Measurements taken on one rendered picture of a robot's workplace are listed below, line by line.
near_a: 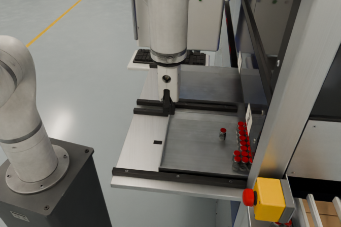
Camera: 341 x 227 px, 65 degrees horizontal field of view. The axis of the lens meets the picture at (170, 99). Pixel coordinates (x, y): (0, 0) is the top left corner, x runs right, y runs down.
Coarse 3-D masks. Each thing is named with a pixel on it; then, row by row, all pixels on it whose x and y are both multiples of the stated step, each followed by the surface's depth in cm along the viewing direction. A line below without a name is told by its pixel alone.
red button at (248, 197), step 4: (248, 188) 64; (244, 192) 63; (248, 192) 62; (252, 192) 62; (244, 196) 62; (248, 196) 62; (252, 196) 62; (244, 200) 62; (248, 200) 61; (252, 200) 61; (244, 204) 63; (248, 204) 62; (252, 204) 62
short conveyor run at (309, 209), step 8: (296, 200) 69; (304, 200) 70; (312, 200) 66; (336, 200) 66; (296, 208) 68; (304, 208) 68; (312, 208) 64; (320, 208) 68; (328, 208) 68; (336, 208) 65; (296, 216) 67; (304, 216) 66; (312, 216) 64; (320, 216) 66; (328, 216) 66; (336, 216) 66; (296, 224) 67; (304, 224) 64; (312, 224) 65; (320, 224) 61; (328, 224) 65; (336, 224) 65
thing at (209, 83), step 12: (192, 72) 127; (204, 72) 127; (216, 72) 127; (228, 72) 126; (192, 84) 119; (204, 84) 119; (216, 84) 119; (228, 84) 119; (240, 84) 119; (180, 96) 112; (192, 96) 112; (204, 96) 112; (216, 96) 112; (228, 96) 112; (240, 96) 112; (240, 108) 106
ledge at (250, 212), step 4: (248, 208) 74; (252, 208) 73; (248, 212) 73; (252, 212) 73; (248, 216) 72; (252, 216) 72; (248, 220) 72; (252, 220) 71; (256, 220) 71; (260, 220) 71; (248, 224) 71; (252, 224) 70; (256, 224) 70; (260, 224) 70; (264, 224) 70; (268, 224) 70
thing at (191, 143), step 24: (168, 120) 97; (192, 120) 101; (216, 120) 100; (240, 120) 98; (168, 144) 91; (192, 144) 91; (216, 144) 91; (168, 168) 80; (192, 168) 84; (216, 168) 84
